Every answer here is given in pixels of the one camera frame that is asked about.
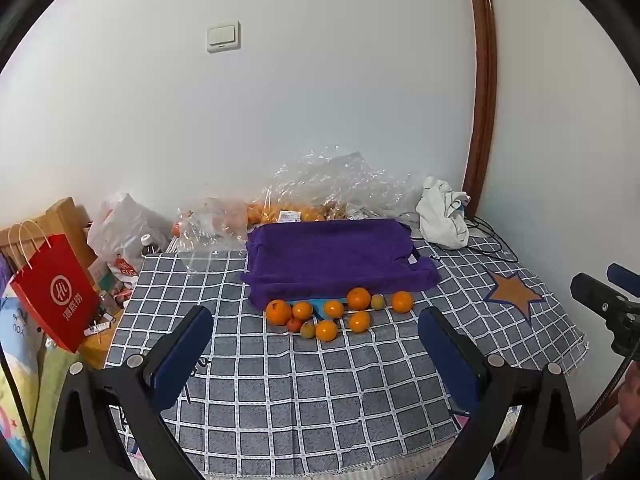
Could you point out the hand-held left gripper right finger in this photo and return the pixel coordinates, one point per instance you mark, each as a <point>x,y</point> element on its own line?
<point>445,355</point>

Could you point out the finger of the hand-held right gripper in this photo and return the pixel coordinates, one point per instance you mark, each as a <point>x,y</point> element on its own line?
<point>622,272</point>
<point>592,292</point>

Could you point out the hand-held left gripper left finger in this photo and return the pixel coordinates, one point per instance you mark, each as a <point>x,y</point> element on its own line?
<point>182,355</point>

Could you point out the orange with stem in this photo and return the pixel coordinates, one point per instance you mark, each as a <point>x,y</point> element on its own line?
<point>358,298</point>

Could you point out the large orange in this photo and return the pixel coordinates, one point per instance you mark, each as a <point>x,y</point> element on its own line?
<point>278,311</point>

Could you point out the small red fruit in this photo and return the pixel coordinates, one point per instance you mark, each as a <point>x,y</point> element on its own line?
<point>293,325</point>

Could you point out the person's right hand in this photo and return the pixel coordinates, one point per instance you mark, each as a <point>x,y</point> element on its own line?
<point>631,410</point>

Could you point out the small greenish fruit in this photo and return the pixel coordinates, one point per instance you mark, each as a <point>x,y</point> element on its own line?
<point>307,330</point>
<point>377,301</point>

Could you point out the dark bottle with white cap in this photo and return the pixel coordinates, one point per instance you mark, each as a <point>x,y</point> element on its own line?
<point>149,245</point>

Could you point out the grey checked tablecloth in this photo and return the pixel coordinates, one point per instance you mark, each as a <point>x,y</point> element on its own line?
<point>300,385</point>

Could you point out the small clear plastic bag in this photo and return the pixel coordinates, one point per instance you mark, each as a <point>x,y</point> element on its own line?
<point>210,230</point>

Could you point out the light blue flat item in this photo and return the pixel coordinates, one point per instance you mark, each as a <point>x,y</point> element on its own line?
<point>317,304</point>

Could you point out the white cloth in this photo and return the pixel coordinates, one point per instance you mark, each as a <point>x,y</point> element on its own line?
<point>442,215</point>

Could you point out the red paper bag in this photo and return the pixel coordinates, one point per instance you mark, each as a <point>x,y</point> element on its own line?
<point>52,290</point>

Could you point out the white plastic bag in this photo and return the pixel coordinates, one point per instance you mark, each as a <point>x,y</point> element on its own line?
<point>122,220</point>

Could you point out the purple towel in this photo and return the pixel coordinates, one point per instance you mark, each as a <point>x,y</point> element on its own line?
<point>330,255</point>

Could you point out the cartoon print cloth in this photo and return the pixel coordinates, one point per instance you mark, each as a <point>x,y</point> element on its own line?
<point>20,340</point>

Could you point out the pile of small oranges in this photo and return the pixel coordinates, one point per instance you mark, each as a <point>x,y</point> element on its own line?
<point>265,212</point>

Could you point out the large clear plastic bag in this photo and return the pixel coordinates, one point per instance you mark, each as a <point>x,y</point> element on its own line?
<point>345,175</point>

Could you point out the brown wooden door frame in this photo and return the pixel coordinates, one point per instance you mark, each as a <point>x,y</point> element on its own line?
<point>482,85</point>

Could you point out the white wall switch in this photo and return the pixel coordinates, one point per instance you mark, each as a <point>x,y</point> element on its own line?
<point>223,36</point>

